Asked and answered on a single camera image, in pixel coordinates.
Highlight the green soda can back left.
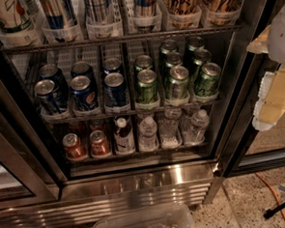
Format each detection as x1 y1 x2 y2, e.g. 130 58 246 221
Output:
133 55 154 73

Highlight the blue pepsi can back left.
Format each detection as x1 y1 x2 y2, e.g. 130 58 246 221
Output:
40 64 68 89

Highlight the red soda can front right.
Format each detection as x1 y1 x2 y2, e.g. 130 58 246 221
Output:
89 130 111 157

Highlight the blue pepsi can front right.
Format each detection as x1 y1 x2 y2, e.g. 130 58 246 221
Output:
103 72 129 108

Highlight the fridge glass door right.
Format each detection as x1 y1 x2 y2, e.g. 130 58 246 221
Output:
213 0 285 178

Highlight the blue pepsi can front middle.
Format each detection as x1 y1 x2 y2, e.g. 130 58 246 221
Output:
70 75 99 111

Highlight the blue pepsi can front left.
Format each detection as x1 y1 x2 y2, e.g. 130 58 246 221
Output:
35 79 68 116

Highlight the fridge glass door left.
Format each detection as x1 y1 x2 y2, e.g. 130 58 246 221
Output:
0 52 70 211

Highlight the green soda can front middle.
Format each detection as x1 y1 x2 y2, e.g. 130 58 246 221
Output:
165 66 189 100

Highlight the red soda can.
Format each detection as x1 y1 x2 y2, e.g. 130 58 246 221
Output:
89 130 111 157
62 133 87 161

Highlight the green soda can front right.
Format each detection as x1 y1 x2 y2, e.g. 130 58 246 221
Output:
194 62 221 97

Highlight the green soda can rear middle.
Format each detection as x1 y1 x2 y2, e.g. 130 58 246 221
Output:
158 39 179 64

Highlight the fridge glass door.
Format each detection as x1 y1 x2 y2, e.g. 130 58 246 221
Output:
213 0 285 178
0 52 70 211

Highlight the black tripod leg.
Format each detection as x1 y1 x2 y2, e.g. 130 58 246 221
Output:
264 202 285 219

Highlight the white tall can top left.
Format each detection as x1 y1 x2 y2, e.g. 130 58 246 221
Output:
0 0 34 34

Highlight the clear plastic bin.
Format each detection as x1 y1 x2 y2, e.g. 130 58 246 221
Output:
93 204 195 228

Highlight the silver striped tall can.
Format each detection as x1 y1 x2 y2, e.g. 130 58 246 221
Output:
84 0 113 25

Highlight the blue pepsi can back middle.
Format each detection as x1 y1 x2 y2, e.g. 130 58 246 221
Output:
71 61 95 80

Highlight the orange extension cable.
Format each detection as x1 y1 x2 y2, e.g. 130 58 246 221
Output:
253 170 285 228

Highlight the green soda can rear right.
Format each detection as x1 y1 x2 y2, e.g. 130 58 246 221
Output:
184 36 204 61

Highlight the clear water bottle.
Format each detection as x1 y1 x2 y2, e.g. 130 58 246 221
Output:
182 109 210 145
138 116 157 152
158 109 182 149

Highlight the blue silver tall can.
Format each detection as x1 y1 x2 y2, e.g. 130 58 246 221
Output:
40 0 77 30

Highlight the brown juice bottle white cap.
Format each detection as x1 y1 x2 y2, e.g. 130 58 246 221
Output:
114 117 135 154

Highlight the stainless steel fridge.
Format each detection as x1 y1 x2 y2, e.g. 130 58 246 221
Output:
0 0 285 228

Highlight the blue pepsi can back right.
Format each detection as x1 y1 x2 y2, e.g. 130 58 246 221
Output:
102 58 124 76

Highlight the red soda can front left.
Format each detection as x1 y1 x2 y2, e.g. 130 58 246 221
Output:
62 133 87 161

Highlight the green soda can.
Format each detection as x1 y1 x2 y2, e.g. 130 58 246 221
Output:
158 39 179 64
165 66 189 100
189 48 212 82
194 62 221 97
163 52 183 73
184 36 204 61
135 69 158 104
133 55 154 73

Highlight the green soda can front left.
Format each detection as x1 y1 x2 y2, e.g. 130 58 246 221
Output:
135 69 158 104

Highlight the blue pepsi can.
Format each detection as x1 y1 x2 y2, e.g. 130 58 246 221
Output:
71 61 95 80
35 79 68 116
103 72 129 108
70 75 99 111
102 58 124 76
40 64 68 89

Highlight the blue red bull can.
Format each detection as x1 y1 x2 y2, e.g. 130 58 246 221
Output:
133 0 157 17

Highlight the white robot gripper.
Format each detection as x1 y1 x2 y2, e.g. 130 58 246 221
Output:
246 4 285 131

